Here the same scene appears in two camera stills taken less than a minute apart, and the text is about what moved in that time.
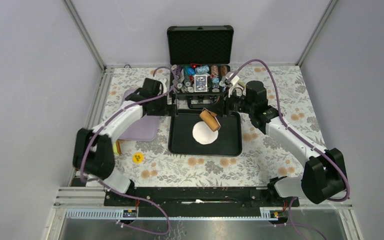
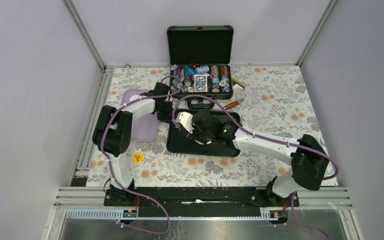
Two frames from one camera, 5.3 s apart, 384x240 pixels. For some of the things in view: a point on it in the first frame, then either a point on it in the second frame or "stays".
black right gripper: (227, 103) to (194, 136)
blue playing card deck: (200, 83) stays
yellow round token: (138, 157) stays
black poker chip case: (200, 57) stays
